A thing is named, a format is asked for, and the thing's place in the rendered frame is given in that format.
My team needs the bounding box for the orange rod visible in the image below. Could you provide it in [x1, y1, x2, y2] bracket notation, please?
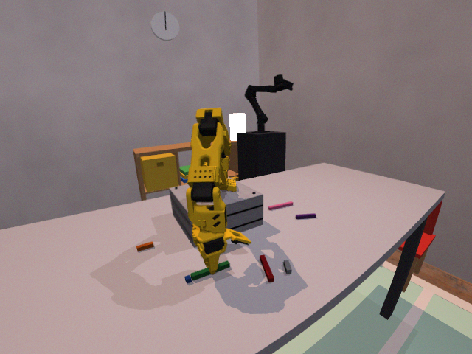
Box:
[136, 241, 154, 251]

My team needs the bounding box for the green rod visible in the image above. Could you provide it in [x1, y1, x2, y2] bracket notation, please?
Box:
[190, 261, 230, 281]

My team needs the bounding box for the purple rod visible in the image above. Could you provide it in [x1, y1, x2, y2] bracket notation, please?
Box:
[296, 213, 316, 219]

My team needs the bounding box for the pink rod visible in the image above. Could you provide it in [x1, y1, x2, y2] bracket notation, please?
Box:
[268, 201, 293, 210]

